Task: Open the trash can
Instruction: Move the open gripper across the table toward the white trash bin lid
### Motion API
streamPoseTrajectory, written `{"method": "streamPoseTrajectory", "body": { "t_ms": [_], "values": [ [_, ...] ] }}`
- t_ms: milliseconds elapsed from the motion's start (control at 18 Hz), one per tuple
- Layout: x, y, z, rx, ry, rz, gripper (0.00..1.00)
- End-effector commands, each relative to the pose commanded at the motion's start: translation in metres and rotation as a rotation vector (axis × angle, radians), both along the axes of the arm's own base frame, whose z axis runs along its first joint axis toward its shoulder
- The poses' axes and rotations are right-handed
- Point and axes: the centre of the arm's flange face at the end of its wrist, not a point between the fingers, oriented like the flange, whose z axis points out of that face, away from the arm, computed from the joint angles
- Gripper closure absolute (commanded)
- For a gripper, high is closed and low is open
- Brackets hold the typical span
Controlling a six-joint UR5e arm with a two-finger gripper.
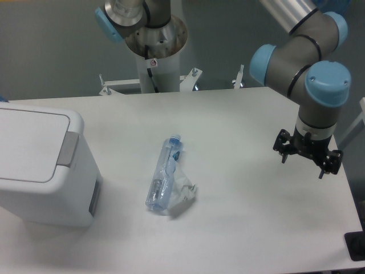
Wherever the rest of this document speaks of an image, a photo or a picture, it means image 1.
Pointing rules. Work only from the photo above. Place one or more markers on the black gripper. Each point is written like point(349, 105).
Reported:
point(316, 150)

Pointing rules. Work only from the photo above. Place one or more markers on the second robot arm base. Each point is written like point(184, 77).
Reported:
point(119, 19)

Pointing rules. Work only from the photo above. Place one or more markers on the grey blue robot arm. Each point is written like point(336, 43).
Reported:
point(300, 71)

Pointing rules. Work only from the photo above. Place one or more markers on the white plastic trash can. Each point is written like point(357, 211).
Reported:
point(48, 172)

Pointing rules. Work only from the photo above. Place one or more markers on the black device at table edge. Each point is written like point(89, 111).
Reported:
point(355, 245)

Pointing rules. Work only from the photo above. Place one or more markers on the crumpled white paper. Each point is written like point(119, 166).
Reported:
point(183, 190)

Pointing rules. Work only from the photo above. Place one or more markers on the clear crushed plastic bottle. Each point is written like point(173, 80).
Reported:
point(162, 182)

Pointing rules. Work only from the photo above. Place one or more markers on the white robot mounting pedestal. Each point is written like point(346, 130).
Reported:
point(157, 55)

